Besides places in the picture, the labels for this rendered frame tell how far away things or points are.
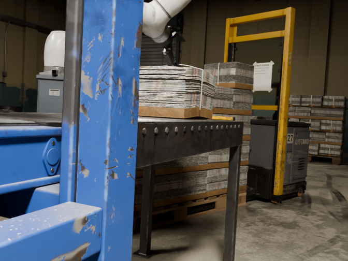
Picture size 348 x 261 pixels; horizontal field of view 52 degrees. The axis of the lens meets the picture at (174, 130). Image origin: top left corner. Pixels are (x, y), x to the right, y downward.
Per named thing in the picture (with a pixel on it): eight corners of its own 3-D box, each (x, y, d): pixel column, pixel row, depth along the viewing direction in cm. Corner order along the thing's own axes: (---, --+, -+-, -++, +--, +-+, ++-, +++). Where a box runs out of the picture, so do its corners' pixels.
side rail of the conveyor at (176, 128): (232, 143, 186) (234, 120, 185) (243, 144, 184) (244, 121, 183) (22, 185, 66) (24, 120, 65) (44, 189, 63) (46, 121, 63)
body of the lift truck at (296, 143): (225, 189, 399) (229, 117, 395) (252, 184, 437) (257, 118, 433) (281, 202, 350) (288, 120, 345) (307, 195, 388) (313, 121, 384)
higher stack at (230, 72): (194, 200, 340) (202, 63, 334) (214, 196, 361) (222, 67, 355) (227, 209, 313) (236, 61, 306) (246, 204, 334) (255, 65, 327)
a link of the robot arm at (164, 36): (145, 38, 156) (151, 44, 161) (163, 38, 152) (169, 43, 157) (148, 19, 158) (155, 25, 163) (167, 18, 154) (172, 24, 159)
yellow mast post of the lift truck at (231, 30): (216, 181, 391) (226, 18, 381) (220, 180, 397) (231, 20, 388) (222, 183, 384) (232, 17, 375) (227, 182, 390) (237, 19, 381)
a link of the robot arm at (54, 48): (39, 67, 217) (40, 30, 216) (68, 70, 229) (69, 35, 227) (49, 65, 204) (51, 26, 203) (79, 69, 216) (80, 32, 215)
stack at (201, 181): (86, 221, 259) (91, 106, 255) (194, 200, 341) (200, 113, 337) (118, 236, 232) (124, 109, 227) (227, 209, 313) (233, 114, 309)
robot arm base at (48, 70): (37, 74, 202) (37, 63, 201) (44, 77, 223) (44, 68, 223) (70, 76, 205) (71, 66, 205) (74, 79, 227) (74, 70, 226)
